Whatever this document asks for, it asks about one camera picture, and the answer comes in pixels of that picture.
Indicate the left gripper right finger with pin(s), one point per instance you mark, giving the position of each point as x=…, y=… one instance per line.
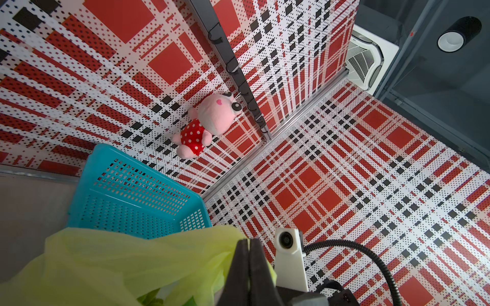
x=262, y=288

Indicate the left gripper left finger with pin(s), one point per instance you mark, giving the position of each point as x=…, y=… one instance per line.
x=235, y=291

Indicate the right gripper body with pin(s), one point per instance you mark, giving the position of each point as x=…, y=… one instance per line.
x=340, y=297

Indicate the yellow pineapple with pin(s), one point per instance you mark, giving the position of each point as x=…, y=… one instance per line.
x=159, y=296

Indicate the green plastic bag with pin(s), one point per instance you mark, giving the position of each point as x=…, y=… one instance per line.
x=94, y=267

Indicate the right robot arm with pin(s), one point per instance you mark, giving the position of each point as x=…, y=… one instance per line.
x=333, y=272

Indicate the teal plastic basket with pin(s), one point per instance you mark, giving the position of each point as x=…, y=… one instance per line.
x=117, y=193

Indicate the pink plush toy hanging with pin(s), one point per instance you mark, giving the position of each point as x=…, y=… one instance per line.
x=213, y=117

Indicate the white ceiling air vent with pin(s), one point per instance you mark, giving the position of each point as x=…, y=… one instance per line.
x=368, y=59

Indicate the black ceiling spotlight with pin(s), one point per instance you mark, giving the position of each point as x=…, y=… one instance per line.
x=459, y=34

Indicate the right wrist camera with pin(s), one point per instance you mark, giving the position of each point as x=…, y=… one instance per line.
x=289, y=259

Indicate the black hook rail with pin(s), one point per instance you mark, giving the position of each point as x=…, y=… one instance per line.
x=215, y=33

